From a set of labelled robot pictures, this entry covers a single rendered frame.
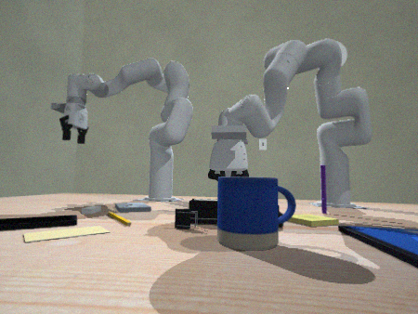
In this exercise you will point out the blue notebook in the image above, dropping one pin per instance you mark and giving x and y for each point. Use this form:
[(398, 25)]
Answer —
[(400, 243)]

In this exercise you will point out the yellow pencil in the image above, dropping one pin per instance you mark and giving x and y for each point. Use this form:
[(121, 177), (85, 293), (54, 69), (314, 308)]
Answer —
[(124, 221)]

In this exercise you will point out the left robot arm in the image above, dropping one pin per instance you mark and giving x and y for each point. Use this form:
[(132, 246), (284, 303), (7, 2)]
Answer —
[(282, 63)]

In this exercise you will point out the black binder clip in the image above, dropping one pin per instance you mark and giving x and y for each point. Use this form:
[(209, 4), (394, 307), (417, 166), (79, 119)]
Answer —
[(182, 219)]

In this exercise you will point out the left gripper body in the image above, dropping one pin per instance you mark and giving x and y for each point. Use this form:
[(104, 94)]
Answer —
[(229, 155)]

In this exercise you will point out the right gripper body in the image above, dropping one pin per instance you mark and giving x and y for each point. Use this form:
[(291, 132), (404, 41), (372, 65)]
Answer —
[(77, 115)]

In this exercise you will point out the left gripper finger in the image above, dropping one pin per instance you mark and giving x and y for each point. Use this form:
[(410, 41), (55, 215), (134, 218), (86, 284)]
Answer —
[(244, 174), (212, 174)]

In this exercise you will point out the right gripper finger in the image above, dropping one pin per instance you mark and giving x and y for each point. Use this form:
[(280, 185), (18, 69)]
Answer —
[(66, 129), (81, 136)]

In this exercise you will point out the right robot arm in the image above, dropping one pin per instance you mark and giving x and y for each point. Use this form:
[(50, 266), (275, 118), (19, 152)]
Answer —
[(176, 112)]

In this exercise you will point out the blue mug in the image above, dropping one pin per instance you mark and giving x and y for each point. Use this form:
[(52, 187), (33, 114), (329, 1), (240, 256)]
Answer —
[(247, 212)]

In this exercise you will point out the black rectangular slab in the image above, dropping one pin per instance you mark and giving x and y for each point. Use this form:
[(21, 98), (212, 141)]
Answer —
[(37, 222)]

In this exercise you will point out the yellow sticky note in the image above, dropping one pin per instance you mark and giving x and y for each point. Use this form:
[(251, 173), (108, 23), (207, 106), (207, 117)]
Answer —
[(311, 220)]

